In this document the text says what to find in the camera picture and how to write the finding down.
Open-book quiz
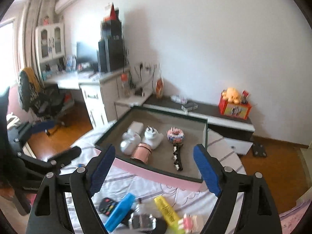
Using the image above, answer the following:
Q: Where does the red cardboard box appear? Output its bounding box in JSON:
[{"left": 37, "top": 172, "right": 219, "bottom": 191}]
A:
[{"left": 104, "top": 2, "right": 120, "bottom": 21}]

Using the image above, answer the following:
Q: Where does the remote control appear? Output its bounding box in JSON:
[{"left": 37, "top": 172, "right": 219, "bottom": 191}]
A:
[{"left": 99, "top": 197, "right": 117, "bottom": 216}]

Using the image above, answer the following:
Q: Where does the black computer tower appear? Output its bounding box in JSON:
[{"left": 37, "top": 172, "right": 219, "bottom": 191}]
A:
[{"left": 97, "top": 38, "right": 125, "bottom": 73}]

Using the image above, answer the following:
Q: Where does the black power cable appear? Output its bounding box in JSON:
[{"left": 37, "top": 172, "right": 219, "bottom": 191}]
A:
[{"left": 123, "top": 35, "right": 156, "bottom": 95}]

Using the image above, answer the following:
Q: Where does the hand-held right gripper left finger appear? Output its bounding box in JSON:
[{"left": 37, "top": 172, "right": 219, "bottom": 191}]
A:
[{"left": 26, "top": 143, "right": 116, "bottom": 234}]

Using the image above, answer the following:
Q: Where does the rose gold cup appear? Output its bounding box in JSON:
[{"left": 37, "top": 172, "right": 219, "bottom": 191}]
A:
[{"left": 132, "top": 143, "right": 153, "bottom": 165}]

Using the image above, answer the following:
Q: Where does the pink white block toy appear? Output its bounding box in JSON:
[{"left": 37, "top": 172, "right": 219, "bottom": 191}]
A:
[{"left": 178, "top": 213, "right": 204, "bottom": 233}]

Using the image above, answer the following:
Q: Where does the black speaker box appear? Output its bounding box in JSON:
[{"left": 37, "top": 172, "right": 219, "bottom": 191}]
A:
[{"left": 101, "top": 19, "right": 122, "bottom": 41}]

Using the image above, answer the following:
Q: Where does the pink block ring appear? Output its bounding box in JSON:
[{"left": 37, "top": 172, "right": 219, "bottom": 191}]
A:
[{"left": 166, "top": 127, "right": 186, "bottom": 144}]

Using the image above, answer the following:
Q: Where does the white desk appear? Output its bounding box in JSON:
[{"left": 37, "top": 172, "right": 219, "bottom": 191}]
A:
[{"left": 43, "top": 67, "right": 129, "bottom": 129}]

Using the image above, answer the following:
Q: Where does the clear plastic packet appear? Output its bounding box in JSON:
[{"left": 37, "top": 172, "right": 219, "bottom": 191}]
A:
[{"left": 171, "top": 95, "right": 188, "bottom": 104}]

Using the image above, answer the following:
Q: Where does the black hair clip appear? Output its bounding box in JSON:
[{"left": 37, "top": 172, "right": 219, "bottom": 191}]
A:
[{"left": 173, "top": 144, "right": 183, "bottom": 171}]

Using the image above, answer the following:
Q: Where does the black computer monitor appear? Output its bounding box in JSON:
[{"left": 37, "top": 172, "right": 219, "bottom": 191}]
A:
[{"left": 76, "top": 41, "right": 98, "bottom": 62}]

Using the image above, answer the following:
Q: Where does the white wall socket panel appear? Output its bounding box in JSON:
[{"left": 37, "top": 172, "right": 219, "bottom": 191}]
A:
[{"left": 135, "top": 62, "right": 160, "bottom": 71}]

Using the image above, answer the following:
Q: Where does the window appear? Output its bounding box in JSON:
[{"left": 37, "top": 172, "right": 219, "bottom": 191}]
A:
[{"left": 0, "top": 22, "right": 15, "bottom": 88}]

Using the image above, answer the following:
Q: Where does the yellow cloth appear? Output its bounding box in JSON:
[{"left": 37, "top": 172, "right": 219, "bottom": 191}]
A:
[{"left": 24, "top": 67, "right": 42, "bottom": 95}]

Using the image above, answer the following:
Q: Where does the white nightstand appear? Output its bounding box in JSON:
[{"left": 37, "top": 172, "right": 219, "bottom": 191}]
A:
[{"left": 114, "top": 94, "right": 149, "bottom": 120}]

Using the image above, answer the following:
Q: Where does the white plug adapter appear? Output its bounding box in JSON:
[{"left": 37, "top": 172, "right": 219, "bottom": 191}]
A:
[{"left": 144, "top": 126, "right": 163, "bottom": 149}]

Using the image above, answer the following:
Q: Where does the bottle with orange cap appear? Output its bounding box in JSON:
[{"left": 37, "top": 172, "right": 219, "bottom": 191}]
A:
[{"left": 121, "top": 74, "right": 131, "bottom": 97}]

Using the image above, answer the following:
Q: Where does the black white low cabinet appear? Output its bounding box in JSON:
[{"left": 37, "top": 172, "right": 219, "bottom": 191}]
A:
[{"left": 143, "top": 95, "right": 255, "bottom": 155}]

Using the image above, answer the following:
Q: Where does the small black object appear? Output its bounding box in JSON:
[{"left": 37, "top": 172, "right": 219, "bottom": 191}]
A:
[{"left": 152, "top": 217, "right": 168, "bottom": 234}]

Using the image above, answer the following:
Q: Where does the blue case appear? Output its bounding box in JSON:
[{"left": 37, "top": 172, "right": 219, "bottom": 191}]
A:
[{"left": 105, "top": 192, "right": 136, "bottom": 232}]

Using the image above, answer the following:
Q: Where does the clear faceted bottle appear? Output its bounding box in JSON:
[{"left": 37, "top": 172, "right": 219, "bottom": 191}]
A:
[{"left": 128, "top": 212, "right": 156, "bottom": 231}]

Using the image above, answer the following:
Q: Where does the white power bank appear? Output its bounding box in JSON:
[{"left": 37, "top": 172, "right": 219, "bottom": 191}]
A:
[{"left": 128, "top": 122, "right": 144, "bottom": 134}]

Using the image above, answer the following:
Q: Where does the red storage box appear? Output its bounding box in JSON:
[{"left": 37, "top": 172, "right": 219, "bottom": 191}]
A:
[{"left": 219, "top": 91, "right": 252, "bottom": 120}]

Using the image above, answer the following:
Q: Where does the black bathroom scale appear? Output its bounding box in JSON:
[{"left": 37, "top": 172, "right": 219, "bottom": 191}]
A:
[{"left": 252, "top": 143, "right": 267, "bottom": 157}]

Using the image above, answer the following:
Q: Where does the white striped quilt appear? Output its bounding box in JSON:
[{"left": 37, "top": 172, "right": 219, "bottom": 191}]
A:
[{"left": 58, "top": 121, "right": 246, "bottom": 234}]

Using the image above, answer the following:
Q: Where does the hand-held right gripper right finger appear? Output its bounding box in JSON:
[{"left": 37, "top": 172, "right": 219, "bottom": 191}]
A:
[{"left": 193, "top": 144, "right": 283, "bottom": 234}]

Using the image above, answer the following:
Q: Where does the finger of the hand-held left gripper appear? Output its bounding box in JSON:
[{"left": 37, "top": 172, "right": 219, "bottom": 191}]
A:
[
  {"left": 8, "top": 120, "right": 55, "bottom": 150},
  {"left": 17, "top": 146, "right": 82, "bottom": 176}
]

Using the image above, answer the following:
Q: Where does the white glass-door cabinet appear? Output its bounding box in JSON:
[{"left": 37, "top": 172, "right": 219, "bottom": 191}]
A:
[{"left": 35, "top": 22, "right": 66, "bottom": 65}]

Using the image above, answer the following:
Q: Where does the pink box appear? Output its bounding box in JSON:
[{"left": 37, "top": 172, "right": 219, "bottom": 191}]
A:
[{"left": 94, "top": 106, "right": 208, "bottom": 192}]

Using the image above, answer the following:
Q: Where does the pink printed fabric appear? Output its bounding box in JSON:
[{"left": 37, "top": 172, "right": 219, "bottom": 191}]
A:
[{"left": 279, "top": 195, "right": 310, "bottom": 234}]

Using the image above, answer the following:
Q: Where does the black office chair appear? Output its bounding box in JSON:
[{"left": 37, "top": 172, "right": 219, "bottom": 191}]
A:
[{"left": 18, "top": 67, "right": 74, "bottom": 137}]

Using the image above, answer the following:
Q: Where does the yellow octopus plush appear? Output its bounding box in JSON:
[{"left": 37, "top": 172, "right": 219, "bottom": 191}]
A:
[{"left": 222, "top": 88, "right": 243, "bottom": 104}]

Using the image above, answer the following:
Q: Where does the yellow highlighter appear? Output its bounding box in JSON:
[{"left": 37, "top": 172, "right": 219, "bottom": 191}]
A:
[{"left": 154, "top": 195, "right": 181, "bottom": 226}]

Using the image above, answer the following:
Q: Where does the orange white packet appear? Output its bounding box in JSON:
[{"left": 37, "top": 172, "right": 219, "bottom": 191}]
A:
[{"left": 156, "top": 77, "right": 164, "bottom": 99}]

